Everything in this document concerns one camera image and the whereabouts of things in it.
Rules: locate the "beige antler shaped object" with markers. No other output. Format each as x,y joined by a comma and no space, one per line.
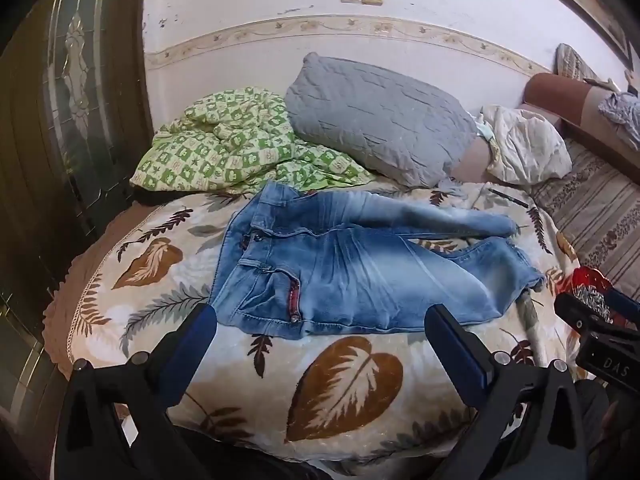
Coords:
602,82

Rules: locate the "grey crumpled cloth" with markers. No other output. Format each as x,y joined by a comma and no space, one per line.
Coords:
622,115

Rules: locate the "brown sofa backrest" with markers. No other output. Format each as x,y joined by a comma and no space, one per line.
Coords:
560,92

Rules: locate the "dark picture frame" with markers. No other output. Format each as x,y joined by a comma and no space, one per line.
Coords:
590,10

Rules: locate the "striped floral sofa cover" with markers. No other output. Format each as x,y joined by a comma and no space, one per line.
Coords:
595,210

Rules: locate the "pile of sunflower seeds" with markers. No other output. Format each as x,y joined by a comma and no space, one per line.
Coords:
592,300

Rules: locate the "beige leaf print blanket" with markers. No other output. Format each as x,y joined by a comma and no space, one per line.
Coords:
350,375

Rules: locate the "red glass bowl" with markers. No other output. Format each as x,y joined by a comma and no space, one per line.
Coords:
582,277

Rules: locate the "blue denim pants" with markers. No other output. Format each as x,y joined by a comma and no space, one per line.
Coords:
350,280

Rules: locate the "small light blue cloth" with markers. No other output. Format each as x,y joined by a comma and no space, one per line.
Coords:
484,131

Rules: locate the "dark stained glass door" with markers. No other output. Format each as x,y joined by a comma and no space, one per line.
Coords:
75,110

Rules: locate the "patterned cushion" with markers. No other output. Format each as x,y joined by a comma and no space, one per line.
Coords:
575,62

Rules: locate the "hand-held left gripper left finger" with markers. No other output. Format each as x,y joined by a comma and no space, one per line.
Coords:
192,340

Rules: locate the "person's dark clothing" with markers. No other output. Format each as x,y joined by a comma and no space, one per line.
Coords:
250,460

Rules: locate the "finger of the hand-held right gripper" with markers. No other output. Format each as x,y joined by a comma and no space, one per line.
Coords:
625,302
580,316

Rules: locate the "brown bolster cushion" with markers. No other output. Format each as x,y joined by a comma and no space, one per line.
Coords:
475,162

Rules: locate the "grey quilted pillow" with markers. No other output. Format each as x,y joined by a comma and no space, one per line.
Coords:
375,115

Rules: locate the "small grey cloth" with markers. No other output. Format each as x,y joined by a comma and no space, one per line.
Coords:
450,187

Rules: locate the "green checkered blanket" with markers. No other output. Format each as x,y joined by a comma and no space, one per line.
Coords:
220,155

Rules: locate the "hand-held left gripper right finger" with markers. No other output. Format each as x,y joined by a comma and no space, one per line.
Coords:
457,345

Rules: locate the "black pen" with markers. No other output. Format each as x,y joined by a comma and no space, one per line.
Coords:
507,197

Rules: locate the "white crumpled cloth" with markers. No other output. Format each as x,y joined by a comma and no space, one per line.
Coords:
530,145

